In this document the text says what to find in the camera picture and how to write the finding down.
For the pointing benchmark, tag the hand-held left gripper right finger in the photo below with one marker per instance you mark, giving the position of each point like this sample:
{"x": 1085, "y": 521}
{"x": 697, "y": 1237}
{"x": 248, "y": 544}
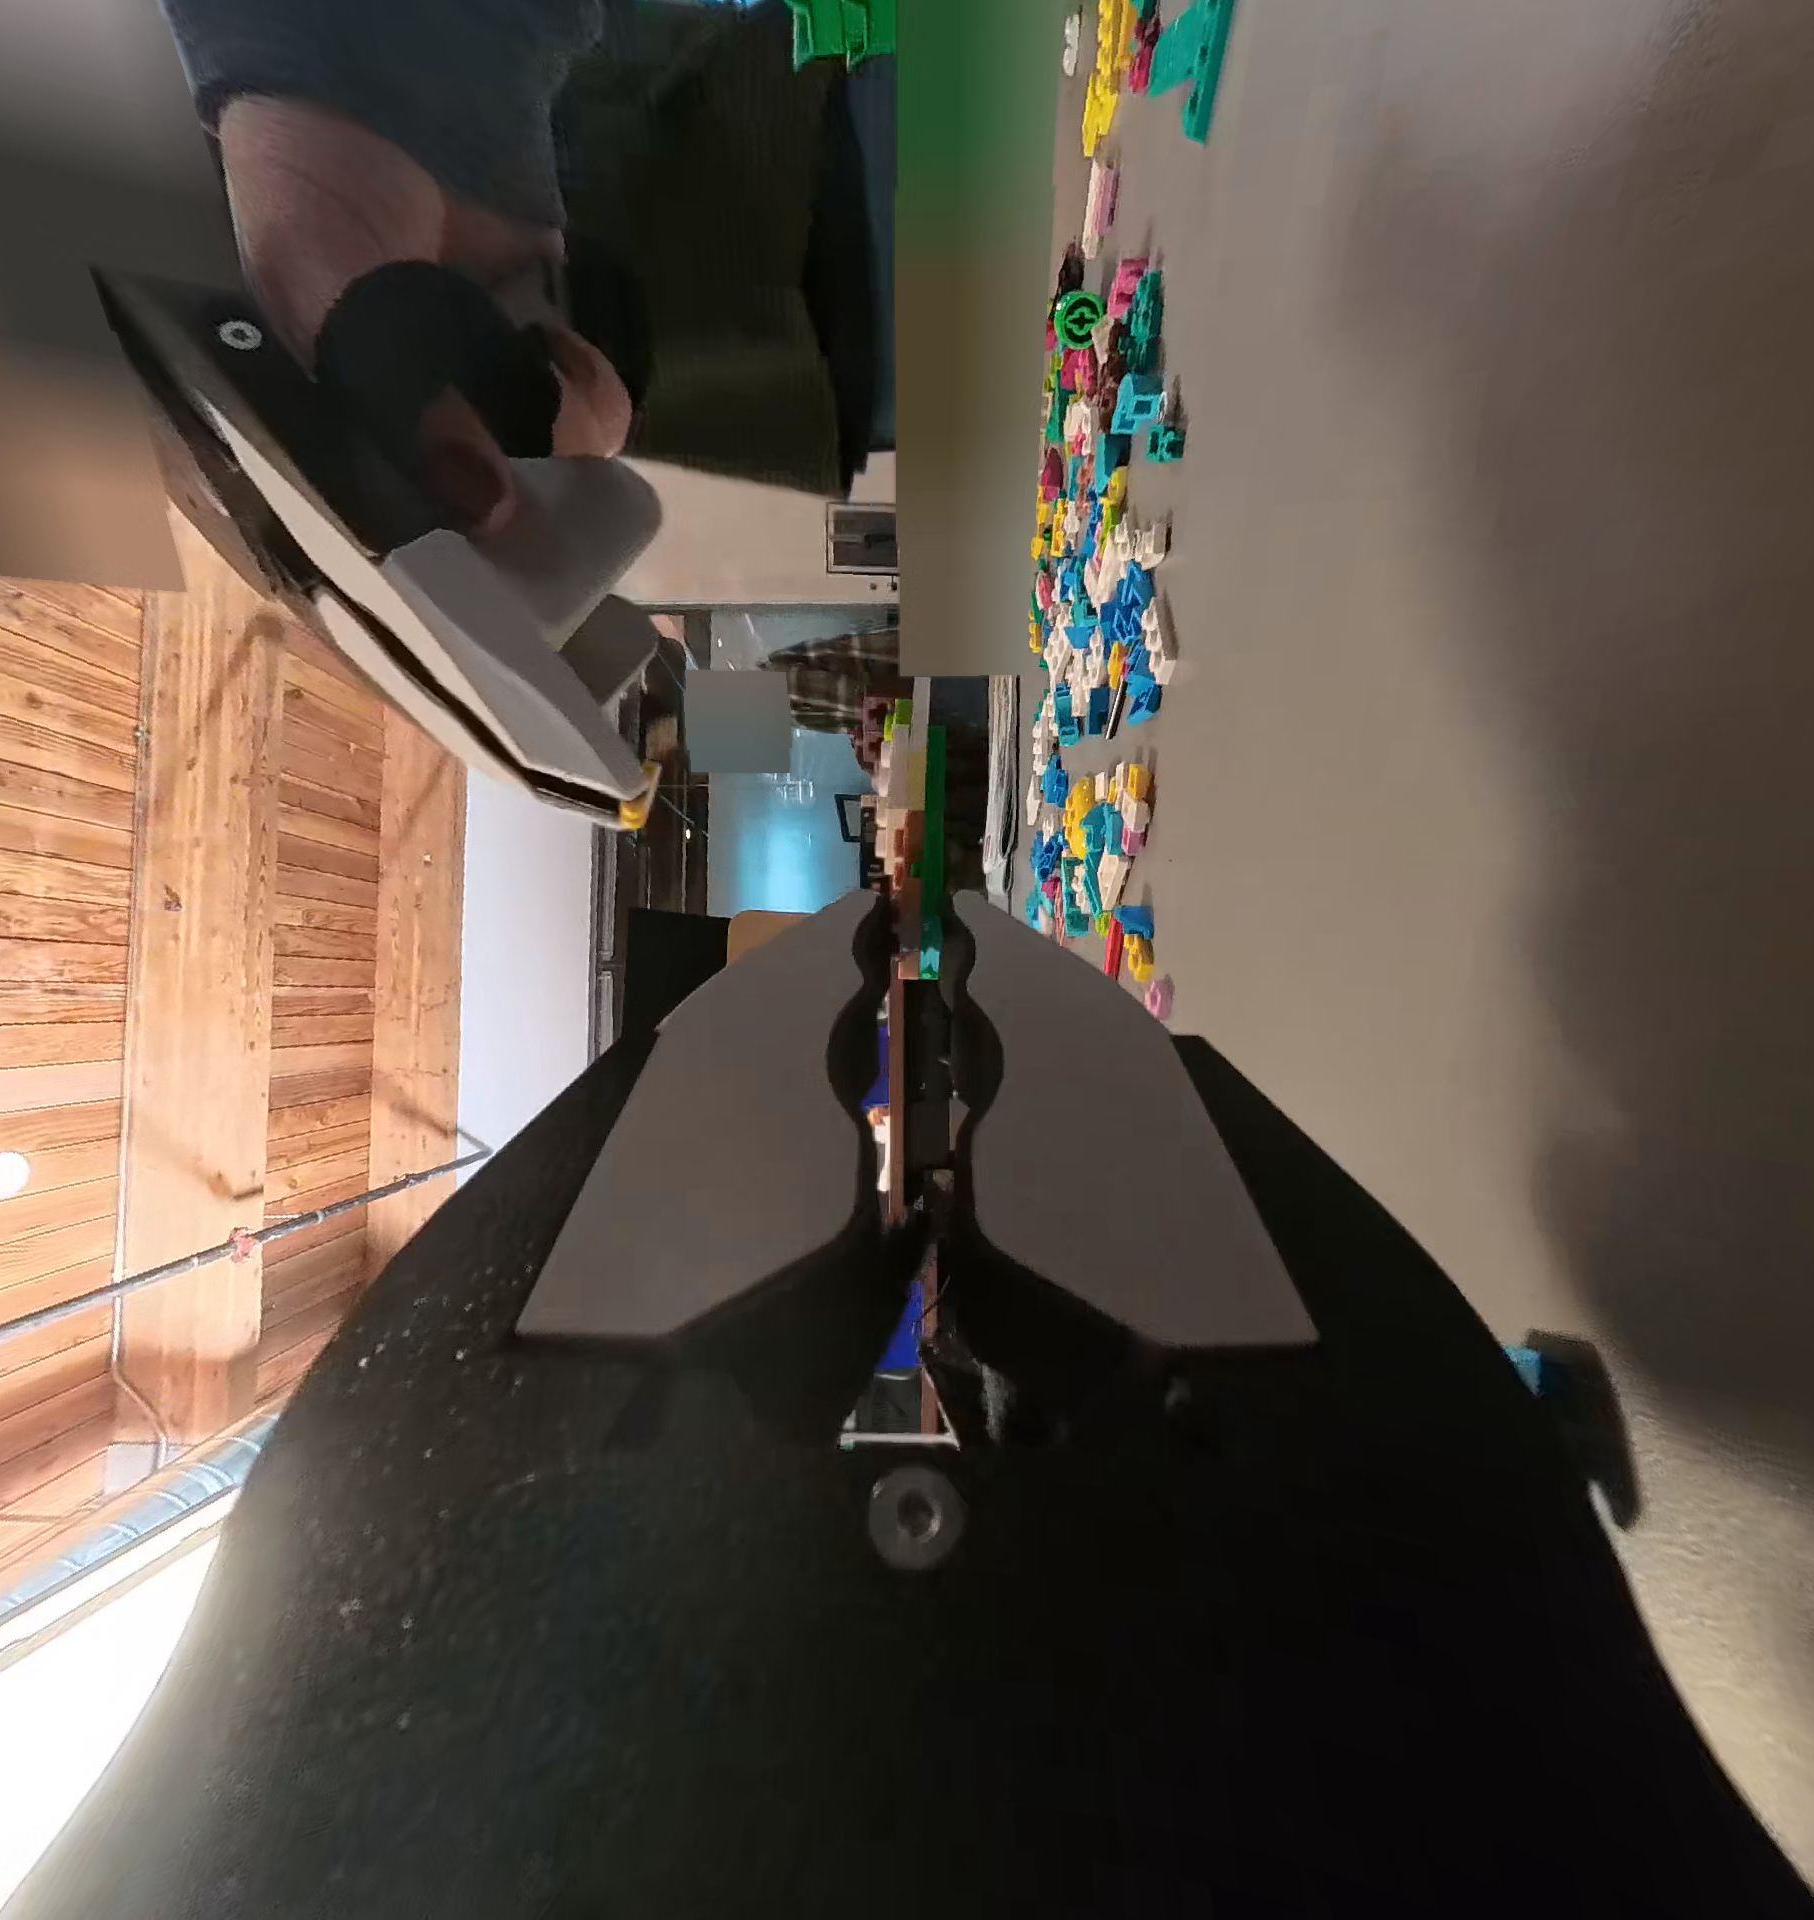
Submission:
{"x": 1117, "y": 1185}

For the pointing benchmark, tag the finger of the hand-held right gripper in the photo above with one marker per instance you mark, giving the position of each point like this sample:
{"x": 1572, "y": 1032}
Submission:
{"x": 457, "y": 729}
{"x": 487, "y": 660}

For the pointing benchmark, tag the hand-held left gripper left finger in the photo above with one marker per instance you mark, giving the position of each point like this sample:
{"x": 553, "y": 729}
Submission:
{"x": 697, "y": 1171}

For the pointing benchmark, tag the toy brick model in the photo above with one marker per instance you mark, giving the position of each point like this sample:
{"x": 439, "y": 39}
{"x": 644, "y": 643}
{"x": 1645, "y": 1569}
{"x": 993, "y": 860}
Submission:
{"x": 907, "y": 841}

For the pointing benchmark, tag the person's right forearm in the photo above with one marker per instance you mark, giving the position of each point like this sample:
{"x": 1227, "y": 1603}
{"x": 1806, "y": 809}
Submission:
{"x": 366, "y": 61}

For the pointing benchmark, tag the grey desk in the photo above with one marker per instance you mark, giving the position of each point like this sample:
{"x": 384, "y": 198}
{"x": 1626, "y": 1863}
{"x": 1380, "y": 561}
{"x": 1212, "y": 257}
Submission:
{"x": 1447, "y": 601}

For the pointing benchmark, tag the person's right hand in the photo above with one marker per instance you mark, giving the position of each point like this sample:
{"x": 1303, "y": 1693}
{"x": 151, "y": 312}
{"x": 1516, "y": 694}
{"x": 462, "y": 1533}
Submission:
{"x": 336, "y": 194}

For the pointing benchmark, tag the black cabinet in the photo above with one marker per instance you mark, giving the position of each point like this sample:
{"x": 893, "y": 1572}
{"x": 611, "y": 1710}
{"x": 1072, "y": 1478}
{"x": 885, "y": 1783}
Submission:
{"x": 675, "y": 974}

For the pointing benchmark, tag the glass partition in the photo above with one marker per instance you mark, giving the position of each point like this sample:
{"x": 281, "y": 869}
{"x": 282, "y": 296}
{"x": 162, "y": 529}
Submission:
{"x": 756, "y": 841}

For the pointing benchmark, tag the person's dark green sweater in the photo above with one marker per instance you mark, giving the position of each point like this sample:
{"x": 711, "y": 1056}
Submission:
{"x": 727, "y": 300}

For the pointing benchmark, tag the pile of colourful toy bricks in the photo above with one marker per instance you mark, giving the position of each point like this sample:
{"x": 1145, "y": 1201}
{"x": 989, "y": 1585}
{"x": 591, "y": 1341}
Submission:
{"x": 1094, "y": 674}

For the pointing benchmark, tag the thin metal rod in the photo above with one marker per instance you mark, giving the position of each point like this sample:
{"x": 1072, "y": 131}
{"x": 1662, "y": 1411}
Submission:
{"x": 173, "y": 1269}

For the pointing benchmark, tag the round ceiling lamp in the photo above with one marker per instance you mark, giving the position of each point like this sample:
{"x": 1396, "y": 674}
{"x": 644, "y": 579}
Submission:
{"x": 0, "y": 1175}

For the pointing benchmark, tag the green round toy piece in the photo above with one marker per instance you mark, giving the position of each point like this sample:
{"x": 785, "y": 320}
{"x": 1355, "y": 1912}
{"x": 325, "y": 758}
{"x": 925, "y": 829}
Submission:
{"x": 1081, "y": 320}

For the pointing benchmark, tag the green toy baseplate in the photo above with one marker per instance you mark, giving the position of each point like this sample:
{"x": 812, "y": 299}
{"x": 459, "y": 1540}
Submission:
{"x": 841, "y": 30}

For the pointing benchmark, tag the yellow toy brick strip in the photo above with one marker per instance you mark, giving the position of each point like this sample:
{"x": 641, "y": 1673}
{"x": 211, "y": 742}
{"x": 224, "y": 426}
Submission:
{"x": 1103, "y": 90}

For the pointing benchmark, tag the teal toy brick structure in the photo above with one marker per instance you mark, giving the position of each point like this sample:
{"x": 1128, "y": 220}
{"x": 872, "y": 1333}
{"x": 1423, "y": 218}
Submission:
{"x": 1194, "y": 61}

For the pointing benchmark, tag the wall switch panel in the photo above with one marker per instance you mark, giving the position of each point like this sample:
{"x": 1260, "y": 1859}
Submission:
{"x": 858, "y": 537}

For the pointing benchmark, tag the silver ventilation duct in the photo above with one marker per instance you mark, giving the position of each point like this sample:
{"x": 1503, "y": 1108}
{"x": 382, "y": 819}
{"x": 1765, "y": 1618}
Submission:
{"x": 97, "y": 1545}

